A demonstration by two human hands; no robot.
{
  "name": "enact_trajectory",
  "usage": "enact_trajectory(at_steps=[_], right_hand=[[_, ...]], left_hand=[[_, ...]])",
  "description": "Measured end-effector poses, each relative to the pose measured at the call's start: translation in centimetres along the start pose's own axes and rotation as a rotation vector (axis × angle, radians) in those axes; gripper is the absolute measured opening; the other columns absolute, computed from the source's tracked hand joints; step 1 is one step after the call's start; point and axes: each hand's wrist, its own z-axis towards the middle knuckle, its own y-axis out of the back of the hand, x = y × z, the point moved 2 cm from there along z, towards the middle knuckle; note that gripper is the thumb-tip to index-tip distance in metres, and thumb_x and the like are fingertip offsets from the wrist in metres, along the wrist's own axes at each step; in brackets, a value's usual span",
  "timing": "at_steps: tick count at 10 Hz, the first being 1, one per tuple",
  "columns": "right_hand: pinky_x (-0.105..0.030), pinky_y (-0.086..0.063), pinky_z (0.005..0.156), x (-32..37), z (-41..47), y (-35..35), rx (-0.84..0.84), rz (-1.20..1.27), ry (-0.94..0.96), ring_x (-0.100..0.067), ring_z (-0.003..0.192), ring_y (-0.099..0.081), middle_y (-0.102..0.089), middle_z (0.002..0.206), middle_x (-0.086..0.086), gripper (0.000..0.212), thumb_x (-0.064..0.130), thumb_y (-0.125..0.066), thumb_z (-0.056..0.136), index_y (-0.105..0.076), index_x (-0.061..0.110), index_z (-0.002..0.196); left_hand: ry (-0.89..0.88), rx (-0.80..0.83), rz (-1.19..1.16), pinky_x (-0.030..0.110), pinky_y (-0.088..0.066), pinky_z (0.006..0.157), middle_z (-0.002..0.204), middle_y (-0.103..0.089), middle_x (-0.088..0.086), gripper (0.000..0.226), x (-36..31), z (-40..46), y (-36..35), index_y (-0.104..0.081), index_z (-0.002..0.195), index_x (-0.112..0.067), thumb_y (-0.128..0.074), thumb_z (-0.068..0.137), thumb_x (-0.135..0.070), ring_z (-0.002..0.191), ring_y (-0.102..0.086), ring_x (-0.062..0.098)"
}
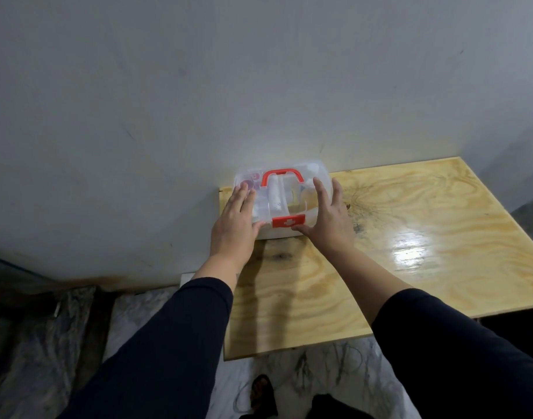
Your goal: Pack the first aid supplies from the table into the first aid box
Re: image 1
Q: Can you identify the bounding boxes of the person's left forearm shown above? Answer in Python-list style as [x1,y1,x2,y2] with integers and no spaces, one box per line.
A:
[57,253,245,419]

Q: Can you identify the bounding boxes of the person's right hand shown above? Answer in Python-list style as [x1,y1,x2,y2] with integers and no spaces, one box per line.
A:
[291,177,357,259]

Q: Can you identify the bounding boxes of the clear plastic box red handle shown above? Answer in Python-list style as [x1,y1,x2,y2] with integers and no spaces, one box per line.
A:
[232,159,335,241]

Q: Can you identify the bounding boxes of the person's sandalled foot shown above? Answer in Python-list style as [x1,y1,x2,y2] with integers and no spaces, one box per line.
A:
[248,374,279,419]

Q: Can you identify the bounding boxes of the person's right forearm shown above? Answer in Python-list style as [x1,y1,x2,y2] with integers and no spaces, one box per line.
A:
[322,245,533,419]

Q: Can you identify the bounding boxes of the person's dark trouser leg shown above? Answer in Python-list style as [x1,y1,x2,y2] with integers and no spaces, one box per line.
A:
[307,393,377,419]

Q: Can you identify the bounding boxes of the person's left hand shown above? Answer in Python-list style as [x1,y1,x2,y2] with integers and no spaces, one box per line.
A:
[210,182,267,269]

